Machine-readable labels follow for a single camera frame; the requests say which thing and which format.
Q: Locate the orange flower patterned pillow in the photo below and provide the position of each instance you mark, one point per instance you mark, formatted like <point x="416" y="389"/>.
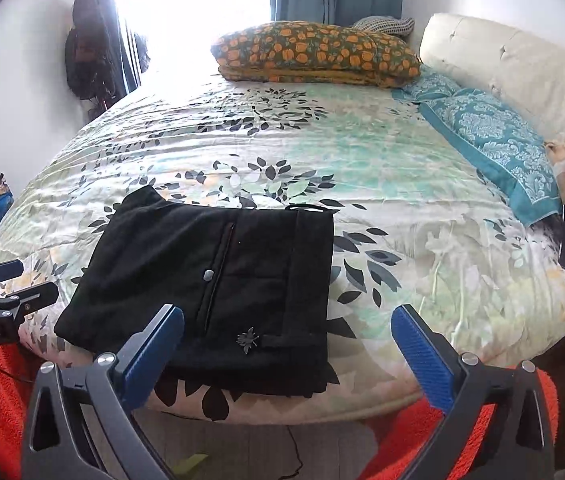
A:
<point x="297" y="51"/>

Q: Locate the black pants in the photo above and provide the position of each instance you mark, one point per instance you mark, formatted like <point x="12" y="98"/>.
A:
<point x="253" y="285"/>

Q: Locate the window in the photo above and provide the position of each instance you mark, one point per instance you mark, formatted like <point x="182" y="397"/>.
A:
<point x="179" y="33"/>

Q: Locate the cream tufted headboard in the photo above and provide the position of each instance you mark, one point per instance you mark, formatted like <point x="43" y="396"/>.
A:
<point x="518" y="68"/>

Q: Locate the floral bed cover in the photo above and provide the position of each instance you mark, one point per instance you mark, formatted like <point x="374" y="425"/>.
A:
<point x="414" y="223"/>

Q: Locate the checkered grey pillow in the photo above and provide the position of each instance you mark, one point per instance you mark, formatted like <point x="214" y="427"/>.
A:
<point x="400" y="27"/>

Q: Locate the red fuzzy rug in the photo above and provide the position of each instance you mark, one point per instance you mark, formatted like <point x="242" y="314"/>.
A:
<point x="400" y="435"/>

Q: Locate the dark clothes hanging by window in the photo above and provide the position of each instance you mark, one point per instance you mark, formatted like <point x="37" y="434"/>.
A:
<point x="104" y="59"/>

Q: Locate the teal damask pillow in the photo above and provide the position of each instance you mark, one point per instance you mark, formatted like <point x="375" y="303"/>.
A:
<point x="493" y="137"/>

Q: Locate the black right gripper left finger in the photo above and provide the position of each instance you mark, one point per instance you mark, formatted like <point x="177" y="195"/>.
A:
<point x="143" y="357"/>

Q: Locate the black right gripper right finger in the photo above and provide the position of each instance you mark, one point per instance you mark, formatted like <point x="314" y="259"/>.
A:
<point x="431" y="358"/>

